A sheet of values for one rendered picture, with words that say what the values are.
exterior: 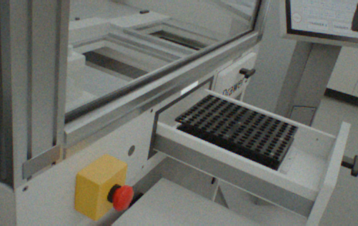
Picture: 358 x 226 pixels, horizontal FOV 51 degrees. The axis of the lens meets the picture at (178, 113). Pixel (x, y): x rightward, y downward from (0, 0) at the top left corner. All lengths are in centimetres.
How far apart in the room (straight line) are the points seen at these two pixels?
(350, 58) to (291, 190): 318
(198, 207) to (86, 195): 28
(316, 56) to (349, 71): 216
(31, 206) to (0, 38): 22
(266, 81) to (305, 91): 85
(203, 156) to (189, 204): 11
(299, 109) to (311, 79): 15
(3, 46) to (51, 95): 9
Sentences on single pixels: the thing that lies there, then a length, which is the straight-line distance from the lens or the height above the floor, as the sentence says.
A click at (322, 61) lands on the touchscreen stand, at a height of 84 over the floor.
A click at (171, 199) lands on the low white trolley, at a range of 78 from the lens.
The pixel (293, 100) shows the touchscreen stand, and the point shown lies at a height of 64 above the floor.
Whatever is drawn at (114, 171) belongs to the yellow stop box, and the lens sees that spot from 58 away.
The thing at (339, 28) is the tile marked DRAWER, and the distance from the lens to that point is 163.
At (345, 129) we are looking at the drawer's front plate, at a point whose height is 93.
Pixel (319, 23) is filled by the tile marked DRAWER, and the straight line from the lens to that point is 158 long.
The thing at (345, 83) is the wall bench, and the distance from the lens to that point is 389.
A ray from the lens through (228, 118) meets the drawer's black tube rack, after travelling 83.
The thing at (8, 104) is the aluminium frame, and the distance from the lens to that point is 44.
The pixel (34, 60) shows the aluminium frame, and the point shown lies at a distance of 43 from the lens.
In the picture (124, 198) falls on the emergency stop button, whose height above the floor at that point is 89.
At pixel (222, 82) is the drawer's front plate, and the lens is 100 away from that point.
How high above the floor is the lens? 126
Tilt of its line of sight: 26 degrees down
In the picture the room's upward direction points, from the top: 11 degrees clockwise
